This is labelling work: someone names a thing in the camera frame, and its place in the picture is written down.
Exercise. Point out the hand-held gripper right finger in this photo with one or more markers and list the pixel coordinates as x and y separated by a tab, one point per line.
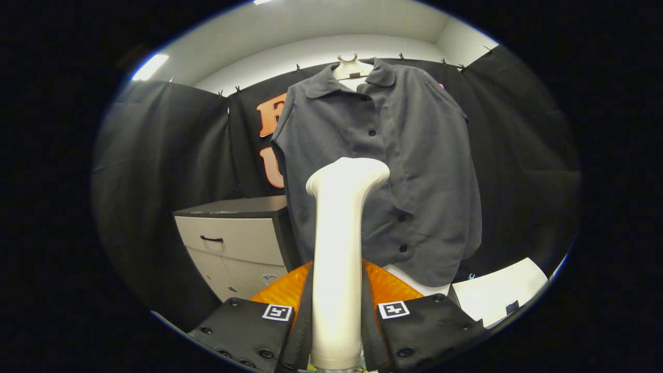
370	331

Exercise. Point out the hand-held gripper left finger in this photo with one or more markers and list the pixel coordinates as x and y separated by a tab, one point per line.
304	331

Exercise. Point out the white garment steamer head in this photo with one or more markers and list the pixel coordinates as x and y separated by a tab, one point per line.
336	248

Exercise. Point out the grey button-up shirt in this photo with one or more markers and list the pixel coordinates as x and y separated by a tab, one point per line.
430	181

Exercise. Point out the grey drawer cabinet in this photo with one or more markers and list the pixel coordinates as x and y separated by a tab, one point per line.
233	241

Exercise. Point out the small black object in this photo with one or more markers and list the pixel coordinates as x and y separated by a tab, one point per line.
512	306

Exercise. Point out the row of black cloth clips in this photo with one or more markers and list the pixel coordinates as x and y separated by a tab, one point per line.
298	68

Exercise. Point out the narrow ceiling light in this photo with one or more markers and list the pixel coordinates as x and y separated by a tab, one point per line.
150	67

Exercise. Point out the large ceiling light panel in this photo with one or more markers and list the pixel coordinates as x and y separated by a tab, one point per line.
263	2

